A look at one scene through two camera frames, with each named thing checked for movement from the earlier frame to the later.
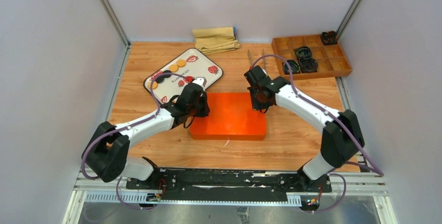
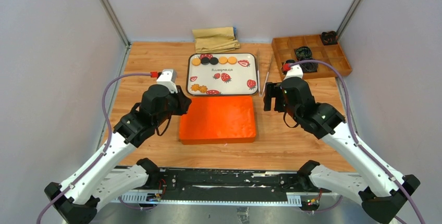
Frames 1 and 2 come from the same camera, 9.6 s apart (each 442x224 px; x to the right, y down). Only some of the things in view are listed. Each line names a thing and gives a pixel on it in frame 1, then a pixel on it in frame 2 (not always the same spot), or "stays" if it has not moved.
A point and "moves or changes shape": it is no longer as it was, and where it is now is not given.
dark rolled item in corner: [329, 38] stays
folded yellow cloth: [210, 40] stays
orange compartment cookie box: [228, 132] moves or changes shape
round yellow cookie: [173, 68] -> [223, 60]
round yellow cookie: [181, 63] -> [232, 60]
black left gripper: [206, 108] -> [184, 102]
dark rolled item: [308, 65] stays
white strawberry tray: [165, 83] moves or changes shape
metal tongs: [263, 59] moves or changes shape
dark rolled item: [303, 52] stays
